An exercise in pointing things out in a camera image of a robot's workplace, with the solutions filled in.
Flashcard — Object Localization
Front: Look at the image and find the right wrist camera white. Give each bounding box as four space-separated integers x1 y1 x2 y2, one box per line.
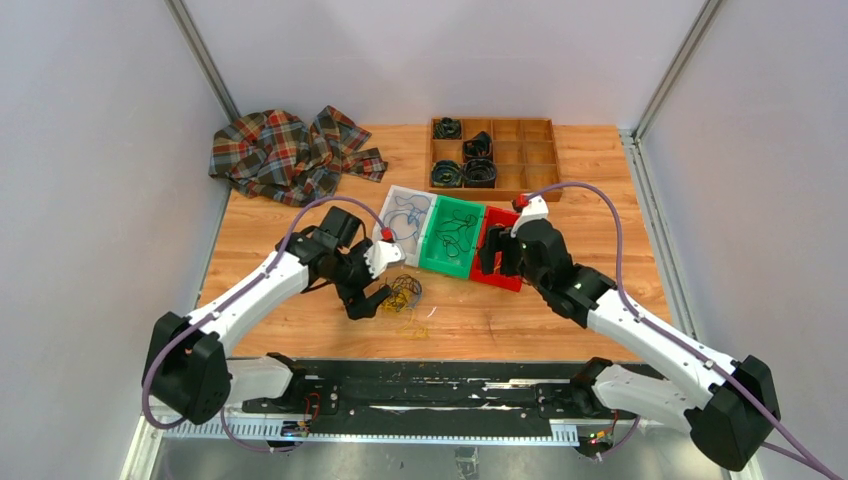
510 194 549 238

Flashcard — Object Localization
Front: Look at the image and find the rolled belt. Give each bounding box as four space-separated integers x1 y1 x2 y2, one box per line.
462 131 493 161
430 159 463 188
462 158 498 188
433 117 463 140

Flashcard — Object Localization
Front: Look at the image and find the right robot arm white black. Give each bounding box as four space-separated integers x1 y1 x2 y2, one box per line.
478 219 780 471

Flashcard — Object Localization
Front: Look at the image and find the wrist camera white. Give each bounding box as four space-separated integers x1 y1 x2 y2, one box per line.
364 240 406 279
510 194 549 238

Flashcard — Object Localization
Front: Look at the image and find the white plastic bin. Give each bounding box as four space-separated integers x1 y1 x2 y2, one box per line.
379 185 438 267

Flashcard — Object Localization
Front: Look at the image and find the rolled belt middle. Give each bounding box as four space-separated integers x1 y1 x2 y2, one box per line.
462 131 493 161

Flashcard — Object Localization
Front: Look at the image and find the blue wire in white bin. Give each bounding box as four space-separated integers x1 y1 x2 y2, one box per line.
378 192 432 252

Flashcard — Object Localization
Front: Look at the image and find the rolled belt bottom right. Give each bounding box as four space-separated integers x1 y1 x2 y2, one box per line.
462 158 498 188

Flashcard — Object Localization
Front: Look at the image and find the rolled belt bottom left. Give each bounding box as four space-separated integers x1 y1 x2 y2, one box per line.
430 159 463 188

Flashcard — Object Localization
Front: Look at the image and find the red plastic bin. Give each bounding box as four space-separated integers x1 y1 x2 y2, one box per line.
469 206 523 292

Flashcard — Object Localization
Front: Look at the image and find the dark wire in green bin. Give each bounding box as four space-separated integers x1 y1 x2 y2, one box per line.
437 210 482 261

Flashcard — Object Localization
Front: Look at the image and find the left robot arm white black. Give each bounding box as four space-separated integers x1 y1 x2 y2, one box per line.
141 206 406 430

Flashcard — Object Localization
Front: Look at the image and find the green plastic bin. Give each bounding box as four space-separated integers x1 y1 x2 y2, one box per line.
419 195 485 279

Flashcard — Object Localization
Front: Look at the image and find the wooden compartment tray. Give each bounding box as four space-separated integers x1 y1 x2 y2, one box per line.
424 116 563 202

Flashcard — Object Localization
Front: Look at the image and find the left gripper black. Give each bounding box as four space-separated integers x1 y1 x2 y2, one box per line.
331 239 392 319

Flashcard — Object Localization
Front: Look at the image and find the plaid cloth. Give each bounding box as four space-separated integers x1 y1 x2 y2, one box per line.
208 106 389 207

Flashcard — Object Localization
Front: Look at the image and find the brown wire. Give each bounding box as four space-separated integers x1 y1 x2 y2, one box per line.
382 274 424 314

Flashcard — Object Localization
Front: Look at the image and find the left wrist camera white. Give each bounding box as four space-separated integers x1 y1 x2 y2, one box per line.
364 240 406 279

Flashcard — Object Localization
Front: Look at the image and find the rolled belt top left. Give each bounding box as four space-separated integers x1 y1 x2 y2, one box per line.
433 117 463 140

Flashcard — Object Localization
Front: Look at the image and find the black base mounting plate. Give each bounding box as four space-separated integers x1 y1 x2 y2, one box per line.
227 359 615 437

